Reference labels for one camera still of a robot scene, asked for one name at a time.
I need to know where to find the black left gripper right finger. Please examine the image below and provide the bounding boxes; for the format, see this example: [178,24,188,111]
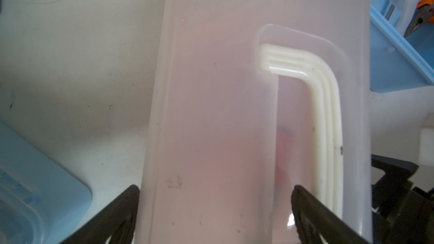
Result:
[291,185,367,244]

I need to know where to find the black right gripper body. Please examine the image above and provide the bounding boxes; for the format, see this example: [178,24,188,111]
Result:
[371,155,434,244]

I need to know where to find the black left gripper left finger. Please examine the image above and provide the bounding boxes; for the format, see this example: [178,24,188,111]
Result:
[62,185,140,244]

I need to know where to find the blue clear-lid toolbox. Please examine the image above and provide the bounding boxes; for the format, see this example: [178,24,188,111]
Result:
[1,124,92,244]

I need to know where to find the pink toolbox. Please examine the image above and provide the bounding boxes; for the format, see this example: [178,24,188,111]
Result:
[134,0,373,244]

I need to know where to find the light blue toolbox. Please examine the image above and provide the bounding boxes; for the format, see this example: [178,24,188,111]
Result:
[370,0,434,93]

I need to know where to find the orange black needle-nose pliers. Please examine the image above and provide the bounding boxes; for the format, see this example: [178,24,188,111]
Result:
[403,0,434,38]

